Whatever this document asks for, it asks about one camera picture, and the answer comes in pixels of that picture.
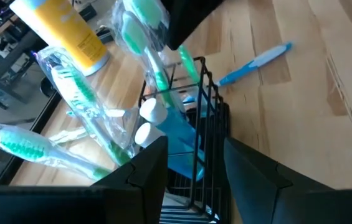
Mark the grey metal table frame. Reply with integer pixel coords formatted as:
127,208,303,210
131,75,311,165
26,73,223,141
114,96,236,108
0,29,50,105

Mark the green toothbrush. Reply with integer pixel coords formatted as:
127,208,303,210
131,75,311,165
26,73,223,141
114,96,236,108
0,119,113,182
122,0,201,85
112,11,186,113
35,45,135,167

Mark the long blue toothbrush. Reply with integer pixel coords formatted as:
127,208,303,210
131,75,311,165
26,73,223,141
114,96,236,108
217,41,294,87

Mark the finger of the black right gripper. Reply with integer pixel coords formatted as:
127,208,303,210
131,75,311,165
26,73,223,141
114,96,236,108
162,0,226,51

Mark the small blue mouthwash bottle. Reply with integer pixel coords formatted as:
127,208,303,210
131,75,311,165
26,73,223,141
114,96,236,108
138,97,195,147
133,121,206,183

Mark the black wire caddy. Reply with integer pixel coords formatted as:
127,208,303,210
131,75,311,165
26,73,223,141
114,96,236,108
138,55,232,224

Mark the yellow canister with white lid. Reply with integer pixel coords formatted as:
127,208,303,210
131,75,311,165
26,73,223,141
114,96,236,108
9,0,111,77

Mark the white toothbrush in clear wrapper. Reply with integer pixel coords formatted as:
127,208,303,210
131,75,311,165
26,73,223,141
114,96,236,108
50,126,89,144

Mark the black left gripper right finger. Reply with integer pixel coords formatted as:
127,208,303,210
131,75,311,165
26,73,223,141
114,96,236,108
224,138,334,224

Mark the short blue toothbrush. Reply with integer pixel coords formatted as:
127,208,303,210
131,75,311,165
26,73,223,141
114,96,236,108
66,108,127,119

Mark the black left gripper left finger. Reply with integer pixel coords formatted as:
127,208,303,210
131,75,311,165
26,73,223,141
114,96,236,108
93,136,169,224

